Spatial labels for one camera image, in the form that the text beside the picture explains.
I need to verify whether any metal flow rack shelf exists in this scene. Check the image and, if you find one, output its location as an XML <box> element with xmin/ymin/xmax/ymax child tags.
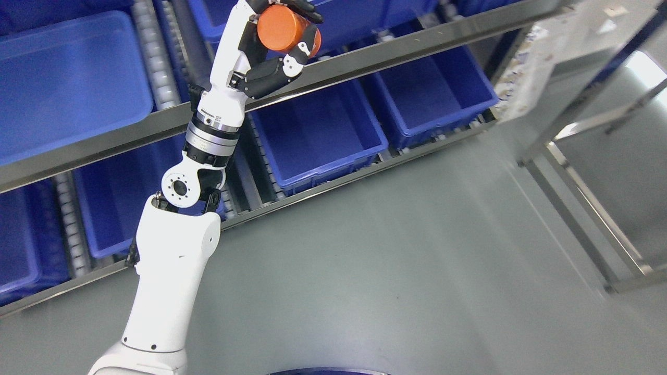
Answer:
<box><xmin>2</xmin><ymin>1</ymin><xmax>577</xmax><ymax>319</ymax></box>

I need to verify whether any blue bin lower left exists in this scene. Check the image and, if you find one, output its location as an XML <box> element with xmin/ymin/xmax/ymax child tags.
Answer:
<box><xmin>1</xmin><ymin>180</ymin><xmax>70</xmax><ymax>306</ymax></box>

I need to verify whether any blue tray bin upper shelf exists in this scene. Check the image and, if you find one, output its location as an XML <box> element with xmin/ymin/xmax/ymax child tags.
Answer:
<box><xmin>1</xmin><ymin>10</ymin><xmax>153</xmax><ymax>165</ymax></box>

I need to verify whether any blue bin lower far right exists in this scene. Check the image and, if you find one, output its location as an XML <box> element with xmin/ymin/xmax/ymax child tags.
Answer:
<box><xmin>361</xmin><ymin>46</ymin><xmax>499</xmax><ymax>149</ymax></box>

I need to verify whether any stainless steel table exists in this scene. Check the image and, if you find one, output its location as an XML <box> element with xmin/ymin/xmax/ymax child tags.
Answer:
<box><xmin>517</xmin><ymin>1</ymin><xmax>665</xmax><ymax>293</ymax></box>

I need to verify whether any blue bin lower middle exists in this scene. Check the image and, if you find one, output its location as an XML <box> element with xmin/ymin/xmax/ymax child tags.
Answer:
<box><xmin>73</xmin><ymin>134</ymin><xmax>186</xmax><ymax>259</ymax></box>

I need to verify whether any white sign board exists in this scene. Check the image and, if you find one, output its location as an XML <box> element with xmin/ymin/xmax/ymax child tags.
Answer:
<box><xmin>493</xmin><ymin>1</ymin><xmax>658</xmax><ymax>123</ymax></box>

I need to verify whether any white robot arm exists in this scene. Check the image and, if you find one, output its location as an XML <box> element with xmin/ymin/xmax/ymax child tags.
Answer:
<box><xmin>89</xmin><ymin>110</ymin><xmax>245</xmax><ymax>374</ymax></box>

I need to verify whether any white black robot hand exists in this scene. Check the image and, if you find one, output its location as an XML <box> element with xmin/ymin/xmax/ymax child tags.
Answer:
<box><xmin>191</xmin><ymin>1</ymin><xmax>324</xmax><ymax>133</ymax></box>

